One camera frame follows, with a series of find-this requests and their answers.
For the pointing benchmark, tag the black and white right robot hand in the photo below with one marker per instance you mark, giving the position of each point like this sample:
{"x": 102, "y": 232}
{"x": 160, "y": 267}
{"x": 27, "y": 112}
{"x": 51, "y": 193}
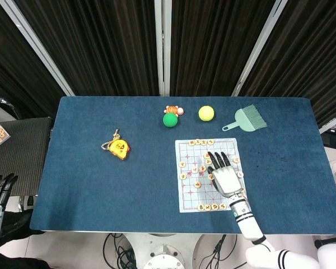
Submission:
{"x": 226, "y": 182}

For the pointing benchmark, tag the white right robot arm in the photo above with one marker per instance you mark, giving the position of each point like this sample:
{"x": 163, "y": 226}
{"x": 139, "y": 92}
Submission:
{"x": 247, "y": 221}

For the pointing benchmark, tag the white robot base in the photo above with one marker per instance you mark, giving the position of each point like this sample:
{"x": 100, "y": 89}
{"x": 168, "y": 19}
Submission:
{"x": 162, "y": 252}

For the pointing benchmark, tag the paper chinese chess board sheet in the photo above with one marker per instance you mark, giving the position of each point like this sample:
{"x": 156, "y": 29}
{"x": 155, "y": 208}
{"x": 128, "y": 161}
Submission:
{"x": 190, "y": 196}

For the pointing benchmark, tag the green plastic hand brush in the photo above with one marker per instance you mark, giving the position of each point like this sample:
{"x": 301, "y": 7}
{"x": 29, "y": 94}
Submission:
{"x": 246, "y": 120}

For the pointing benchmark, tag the yellow tennis ball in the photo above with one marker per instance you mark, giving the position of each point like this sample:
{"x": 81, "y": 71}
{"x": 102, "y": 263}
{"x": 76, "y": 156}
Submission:
{"x": 206, "y": 113}

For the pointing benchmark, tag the black ribbed case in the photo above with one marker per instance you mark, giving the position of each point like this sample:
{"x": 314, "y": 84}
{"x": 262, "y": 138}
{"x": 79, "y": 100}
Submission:
{"x": 25, "y": 145}

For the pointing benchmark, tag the green foam ball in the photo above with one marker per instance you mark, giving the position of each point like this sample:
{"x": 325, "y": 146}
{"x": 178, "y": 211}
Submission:
{"x": 170, "y": 120}

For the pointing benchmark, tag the orange and pink plush toy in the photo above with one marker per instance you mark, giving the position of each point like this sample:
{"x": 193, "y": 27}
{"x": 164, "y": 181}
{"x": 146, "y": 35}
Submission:
{"x": 172, "y": 109}

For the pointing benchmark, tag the chrome and black chair part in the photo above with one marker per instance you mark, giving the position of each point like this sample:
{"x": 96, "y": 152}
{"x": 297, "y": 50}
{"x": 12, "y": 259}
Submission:
{"x": 1, "y": 106}

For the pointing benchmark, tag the blue felt table mat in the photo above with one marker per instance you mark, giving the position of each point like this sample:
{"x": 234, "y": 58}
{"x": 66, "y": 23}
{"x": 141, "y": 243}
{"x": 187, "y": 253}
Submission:
{"x": 100, "y": 182}

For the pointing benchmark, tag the black pleated curtain panel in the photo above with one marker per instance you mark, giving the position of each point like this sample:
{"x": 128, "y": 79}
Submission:
{"x": 5, "y": 56}
{"x": 212, "y": 42}
{"x": 100, "y": 42}
{"x": 310, "y": 56}

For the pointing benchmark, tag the aluminium frame post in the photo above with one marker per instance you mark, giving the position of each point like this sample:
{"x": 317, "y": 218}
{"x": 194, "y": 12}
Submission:
{"x": 32, "y": 39}
{"x": 162, "y": 42}
{"x": 333, "y": 125}
{"x": 260, "y": 42}

